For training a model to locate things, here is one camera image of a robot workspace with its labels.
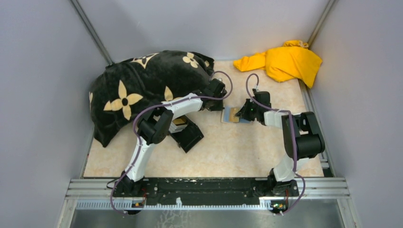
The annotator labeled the gold VIP credit card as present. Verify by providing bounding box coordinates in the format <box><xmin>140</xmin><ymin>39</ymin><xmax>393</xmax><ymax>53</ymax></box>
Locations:
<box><xmin>228</xmin><ymin>107</ymin><xmax>240</xmax><ymax>123</ymax></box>

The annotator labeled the beige card holder wallet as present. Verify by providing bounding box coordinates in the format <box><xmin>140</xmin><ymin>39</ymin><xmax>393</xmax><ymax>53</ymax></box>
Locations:
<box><xmin>221</xmin><ymin>106</ymin><xmax>252</xmax><ymax>124</ymax></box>

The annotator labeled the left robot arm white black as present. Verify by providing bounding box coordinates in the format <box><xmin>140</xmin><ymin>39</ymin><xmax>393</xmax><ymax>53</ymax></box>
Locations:
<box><xmin>114</xmin><ymin>79</ymin><xmax>228</xmax><ymax>197</ymax></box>

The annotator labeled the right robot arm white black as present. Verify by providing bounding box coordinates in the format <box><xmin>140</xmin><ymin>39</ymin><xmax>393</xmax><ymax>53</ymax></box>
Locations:
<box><xmin>235</xmin><ymin>89</ymin><xmax>325</xmax><ymax>196</ymax></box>

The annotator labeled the black card tray box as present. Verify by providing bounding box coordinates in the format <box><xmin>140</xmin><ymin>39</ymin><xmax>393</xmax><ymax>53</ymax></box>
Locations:
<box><xmin>169</xmin><ymin>120</ymin><xmax>204</xmax><ymax>153</ymax></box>

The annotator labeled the yellow cloth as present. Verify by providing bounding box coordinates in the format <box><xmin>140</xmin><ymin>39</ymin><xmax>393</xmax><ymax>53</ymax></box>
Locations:
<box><xmin>233</xmin><ymin>40</ymin><xmax>323</xmax><ymax>88</ymax></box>

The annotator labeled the black floral plush pillow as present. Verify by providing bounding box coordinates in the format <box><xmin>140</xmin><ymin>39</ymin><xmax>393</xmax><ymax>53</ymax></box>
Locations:
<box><xmin>88</xmin><ymin>50</ymin><xmax>215</xmax><ymax>147</ymax></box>

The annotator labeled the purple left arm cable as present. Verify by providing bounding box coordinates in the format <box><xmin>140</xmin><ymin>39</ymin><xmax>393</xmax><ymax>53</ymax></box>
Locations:
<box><xmin>109</xmin><ymin>70</ymin><xmax>234</xmax><ymax>215</ymax></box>

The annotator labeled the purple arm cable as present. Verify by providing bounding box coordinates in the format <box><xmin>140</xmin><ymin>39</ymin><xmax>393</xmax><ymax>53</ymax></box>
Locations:
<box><xmin>109</xmin><ymin>70</ymin><xmax>234</xmax><ymax>215</ymax></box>
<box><xmin>245</xmin><ymin>73</ymin><xmax>306</xmax><ymax>216</ymax></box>

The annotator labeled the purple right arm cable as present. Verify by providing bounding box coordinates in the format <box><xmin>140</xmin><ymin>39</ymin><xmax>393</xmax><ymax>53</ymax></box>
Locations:
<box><xmin>245</xmin><ymin>73</ymin><xmax>306</xmax><ymax>216</ymax></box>

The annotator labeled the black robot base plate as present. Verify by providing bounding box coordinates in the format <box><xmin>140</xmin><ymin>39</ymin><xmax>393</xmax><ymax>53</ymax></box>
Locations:
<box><xmin>107</xmin><ymin>176</ymin><xmax>299</xmax><ymax>213</ymax></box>

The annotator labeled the white toothed cable strip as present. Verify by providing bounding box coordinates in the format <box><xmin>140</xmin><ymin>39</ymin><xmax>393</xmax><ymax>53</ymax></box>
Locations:
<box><xmin>76</xmin><ymin>198</ymin><xmax>273</xmax><ymax>210</ymax></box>

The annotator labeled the aluminium front rail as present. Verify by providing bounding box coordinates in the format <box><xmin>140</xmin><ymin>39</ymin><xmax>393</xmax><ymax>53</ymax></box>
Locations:
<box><xmin>66</xmin><ymin>177</ymin><xmax>350</xmax><ymax>199</ymax></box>

